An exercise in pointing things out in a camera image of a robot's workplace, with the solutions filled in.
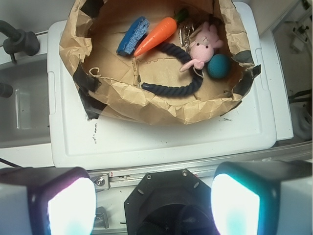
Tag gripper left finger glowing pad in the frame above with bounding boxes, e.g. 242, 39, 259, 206
0, 167, 96, 235

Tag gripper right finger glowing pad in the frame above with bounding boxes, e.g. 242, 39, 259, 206
211, 160, 313, 235

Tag blue sponge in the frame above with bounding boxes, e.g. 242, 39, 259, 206
116, 16, 150, 56

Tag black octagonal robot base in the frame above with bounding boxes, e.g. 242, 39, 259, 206
124, 169, 218, 235

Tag white plastic bin lid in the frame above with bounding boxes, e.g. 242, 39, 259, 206
47, 1, 278, 169

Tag teal ball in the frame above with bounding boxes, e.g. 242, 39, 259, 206
207, 54, 231, 79

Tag brown paper bag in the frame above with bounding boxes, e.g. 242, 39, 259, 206
59, 0, 261, 125

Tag pink plush bunny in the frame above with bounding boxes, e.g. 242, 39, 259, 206
179, 22, 224, 72

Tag silver key bunch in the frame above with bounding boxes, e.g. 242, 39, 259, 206
178, 20, 194, 49

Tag orange toy carrot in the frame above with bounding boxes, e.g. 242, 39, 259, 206
134, 8, 189, 57

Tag aluminium rail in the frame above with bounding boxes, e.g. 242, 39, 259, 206
89, 141, 313, 191

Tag dark blue rope toy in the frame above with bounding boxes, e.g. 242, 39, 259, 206
141, 43, 204, 99

